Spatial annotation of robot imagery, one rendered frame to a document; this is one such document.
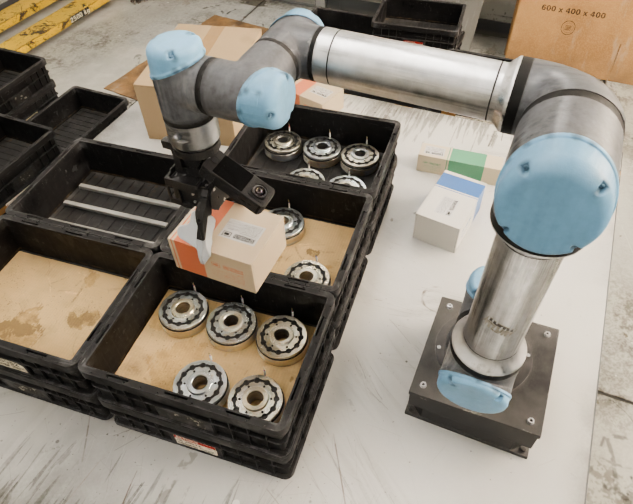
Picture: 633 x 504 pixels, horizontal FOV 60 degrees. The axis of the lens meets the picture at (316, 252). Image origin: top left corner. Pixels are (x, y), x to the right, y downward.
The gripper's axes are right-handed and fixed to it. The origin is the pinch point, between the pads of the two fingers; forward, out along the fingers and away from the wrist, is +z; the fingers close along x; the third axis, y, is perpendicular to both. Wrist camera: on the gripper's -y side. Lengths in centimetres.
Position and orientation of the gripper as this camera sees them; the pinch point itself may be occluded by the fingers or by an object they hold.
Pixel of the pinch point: (228, 236)
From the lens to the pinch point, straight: 97.4
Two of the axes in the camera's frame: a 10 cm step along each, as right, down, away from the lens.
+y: -9.2, -2.7, 2.9
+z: 0.3, 6.7, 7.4
